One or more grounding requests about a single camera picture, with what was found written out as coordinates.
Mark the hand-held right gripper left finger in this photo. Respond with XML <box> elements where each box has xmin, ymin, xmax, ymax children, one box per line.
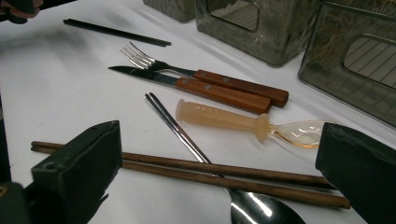
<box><xmin>31</xmin><ymin>120</ymin><xmax>123</xmax><ymax>224</ymax></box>

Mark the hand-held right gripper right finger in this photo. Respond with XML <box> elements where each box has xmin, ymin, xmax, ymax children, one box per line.
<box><xmin>316</xmin><ymin>121</ymin><xmax>396</xmax><ymax>224</ymax></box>

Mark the black chopstick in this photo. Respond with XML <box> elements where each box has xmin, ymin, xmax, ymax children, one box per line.
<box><xmin>63</xmin><ymin>20</ymin><xmax>172</xmax><ymax>48</ymax></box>
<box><xmin>63</xmin><ymin>18</ymin><xmax>172</xmax><ymax>47</ymax></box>

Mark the translucent orange plastic spoon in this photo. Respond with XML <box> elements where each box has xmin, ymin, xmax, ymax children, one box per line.
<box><xmin>175</xmin><ymin>98</ymin><xmax>328</xmax><ymax>149</ymax></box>

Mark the smoky translucent plastic bin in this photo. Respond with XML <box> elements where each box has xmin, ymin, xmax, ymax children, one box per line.
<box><xmin>194</xmin><ymin>0</ymin><xmax>322</xmax><ymax>68</ymax></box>
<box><xmin>143</xmin><ymin>0</ymin><xmax>196</xmax><ymax>23</ymax></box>
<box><xmin>298</xmin><ymin>0</ymin><xmax>396</xmax><ymax>129</ymax></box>

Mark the wood-handled steel knife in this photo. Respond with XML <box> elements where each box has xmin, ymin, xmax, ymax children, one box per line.
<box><xmin>107</xmin><ymin>64</ymin><xmax>273</xmax><ymax>115</ymax></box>

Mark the wood-handled steel fork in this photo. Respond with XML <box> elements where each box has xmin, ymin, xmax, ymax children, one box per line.
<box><xmin>120</xmin><ymin>41</ymin><xmax>290</xmax><ymax>108</ymax></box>

